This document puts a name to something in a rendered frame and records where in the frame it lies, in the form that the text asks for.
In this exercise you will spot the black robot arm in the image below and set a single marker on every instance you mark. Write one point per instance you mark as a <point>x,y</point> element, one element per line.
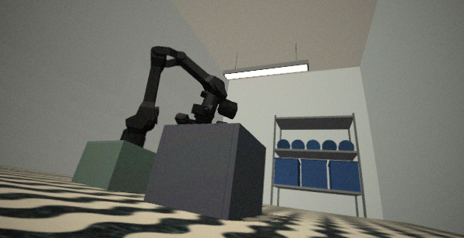
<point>214,93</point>

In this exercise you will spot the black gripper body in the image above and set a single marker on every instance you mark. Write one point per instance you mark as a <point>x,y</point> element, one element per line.
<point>198,119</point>

